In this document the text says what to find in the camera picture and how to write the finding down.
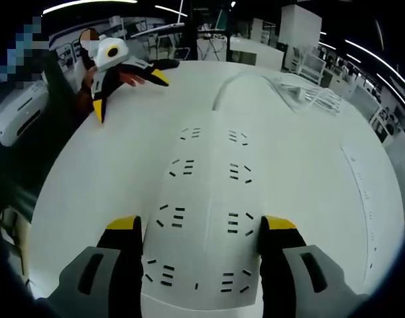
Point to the white office chair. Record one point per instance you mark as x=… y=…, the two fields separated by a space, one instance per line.
x=20 y=112

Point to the white mesh chair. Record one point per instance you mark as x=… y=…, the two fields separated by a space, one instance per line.
x=311 y=66

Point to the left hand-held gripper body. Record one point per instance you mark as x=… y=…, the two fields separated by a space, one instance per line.
x=106 y=58

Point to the person's left hand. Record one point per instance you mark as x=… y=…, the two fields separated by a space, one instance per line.
x=132 y=80

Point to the white background table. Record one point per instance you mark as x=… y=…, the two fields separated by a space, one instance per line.
x=255 y=51

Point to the white desk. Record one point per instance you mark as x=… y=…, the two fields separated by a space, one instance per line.
x=99 y=165

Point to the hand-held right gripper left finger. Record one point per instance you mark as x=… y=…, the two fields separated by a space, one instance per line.
x=116 y=265

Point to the white power strip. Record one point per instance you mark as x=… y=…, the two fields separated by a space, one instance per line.
x=205 y=185

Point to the clear plastic bag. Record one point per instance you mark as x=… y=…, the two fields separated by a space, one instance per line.
x=305 y=94

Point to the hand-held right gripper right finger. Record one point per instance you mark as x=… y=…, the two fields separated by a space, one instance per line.
x=288 y=271

